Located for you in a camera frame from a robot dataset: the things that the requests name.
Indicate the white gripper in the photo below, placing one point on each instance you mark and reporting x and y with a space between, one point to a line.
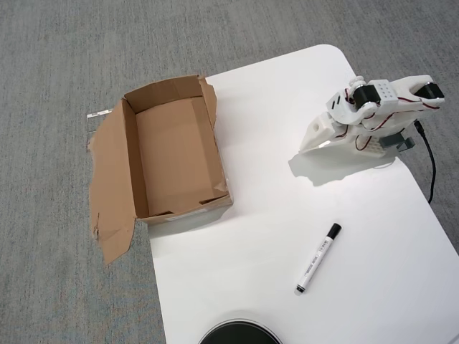
320 137

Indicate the white marker pen black cap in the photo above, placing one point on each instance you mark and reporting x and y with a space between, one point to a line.
317 259

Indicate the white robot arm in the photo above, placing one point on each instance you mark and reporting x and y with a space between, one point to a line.
385 94

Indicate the open brown cardboard box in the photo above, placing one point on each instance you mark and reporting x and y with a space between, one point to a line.
172 150

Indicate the grey table clamp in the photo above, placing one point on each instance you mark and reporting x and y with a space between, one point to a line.
391 141

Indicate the black round object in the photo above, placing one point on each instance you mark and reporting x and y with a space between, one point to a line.
240 331

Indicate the white strip on carpet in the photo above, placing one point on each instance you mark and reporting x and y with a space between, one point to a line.
98 114

